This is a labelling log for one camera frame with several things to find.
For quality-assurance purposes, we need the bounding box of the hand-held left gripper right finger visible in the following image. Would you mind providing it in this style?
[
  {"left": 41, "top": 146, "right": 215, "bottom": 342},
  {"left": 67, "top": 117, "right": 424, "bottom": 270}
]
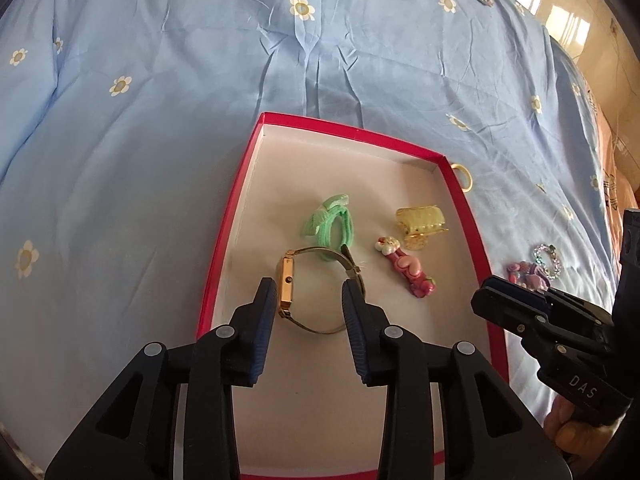
[{"left": 340, "top": 280, "right": 573, "bottom": 480}]

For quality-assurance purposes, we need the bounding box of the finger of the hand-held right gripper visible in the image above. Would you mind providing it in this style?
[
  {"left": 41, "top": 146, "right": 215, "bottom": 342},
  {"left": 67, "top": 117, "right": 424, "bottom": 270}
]
[
  {"left": 482, "top": 275, "right": 614, "bottom": 329},
  {"left": 471, "top": 287, "right": 567, "bottom": 357}
]

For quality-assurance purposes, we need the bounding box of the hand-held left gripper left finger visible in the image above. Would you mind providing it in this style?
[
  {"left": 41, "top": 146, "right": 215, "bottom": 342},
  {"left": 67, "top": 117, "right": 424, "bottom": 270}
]
[{"left": 44, "top": 276, "right": 278, "bottom": 480}]

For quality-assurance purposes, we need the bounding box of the clear crystal bead bracelet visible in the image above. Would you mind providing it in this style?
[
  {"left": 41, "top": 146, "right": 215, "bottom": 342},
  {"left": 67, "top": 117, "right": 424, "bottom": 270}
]
[{"left": 532, "top": 243, "right": 563, "bottom": 281}]

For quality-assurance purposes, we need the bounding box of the gold wrist watch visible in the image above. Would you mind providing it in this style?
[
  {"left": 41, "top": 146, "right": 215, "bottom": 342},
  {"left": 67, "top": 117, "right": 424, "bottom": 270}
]
[{"left": 276, "top": 245, "right": 368, "bottom": 335}]

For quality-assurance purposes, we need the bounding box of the red shallow cardboard box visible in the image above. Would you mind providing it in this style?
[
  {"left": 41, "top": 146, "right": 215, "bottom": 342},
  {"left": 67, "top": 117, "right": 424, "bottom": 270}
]
[{"left": 196, "top": 111, "right": 512, "bottom": 478}]

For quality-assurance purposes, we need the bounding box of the person's right hand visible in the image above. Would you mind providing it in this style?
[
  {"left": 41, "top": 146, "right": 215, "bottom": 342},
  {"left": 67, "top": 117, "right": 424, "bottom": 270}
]
[{"left": 544, "top": 395, "right": 626, "bottom": 461}]

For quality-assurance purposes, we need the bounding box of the purple hair bow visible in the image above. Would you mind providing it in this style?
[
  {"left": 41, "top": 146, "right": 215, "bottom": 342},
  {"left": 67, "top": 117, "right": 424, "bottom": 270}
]
[{"left": 506, "top": 260, "right": 551, "bottom": 293}]

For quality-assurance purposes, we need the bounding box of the pink cartoon hair clip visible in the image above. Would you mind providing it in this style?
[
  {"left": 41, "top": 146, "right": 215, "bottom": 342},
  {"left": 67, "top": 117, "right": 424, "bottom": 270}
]
[{"left": 374, "top": 236, "right": 437, "bottom": 298}]

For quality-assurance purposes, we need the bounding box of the yellow hair claw clip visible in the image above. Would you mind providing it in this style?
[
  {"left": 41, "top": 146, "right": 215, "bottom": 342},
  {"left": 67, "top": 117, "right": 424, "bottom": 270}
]
[{"left": 396, "top": 203, "right": 449, "bottom": 251}]

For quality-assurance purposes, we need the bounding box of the peach printed bed sheet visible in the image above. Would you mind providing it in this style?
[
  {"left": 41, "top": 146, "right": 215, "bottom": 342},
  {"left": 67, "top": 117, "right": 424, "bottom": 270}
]
[{"left": 580, "top": 75, "right": 640, "bottom": 211}]

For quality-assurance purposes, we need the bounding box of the green hair tie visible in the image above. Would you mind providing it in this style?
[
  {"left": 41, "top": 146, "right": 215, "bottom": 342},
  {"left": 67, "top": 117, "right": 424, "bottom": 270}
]
[{"left": 299, "top": 194, "right": 357, "bottom": 262}]

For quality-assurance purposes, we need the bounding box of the yellow ring hair tie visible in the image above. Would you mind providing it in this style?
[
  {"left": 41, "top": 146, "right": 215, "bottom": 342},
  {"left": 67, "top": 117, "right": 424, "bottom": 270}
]
[{"left": 450, "top": 162, "right": 474, "bottom": 192}]

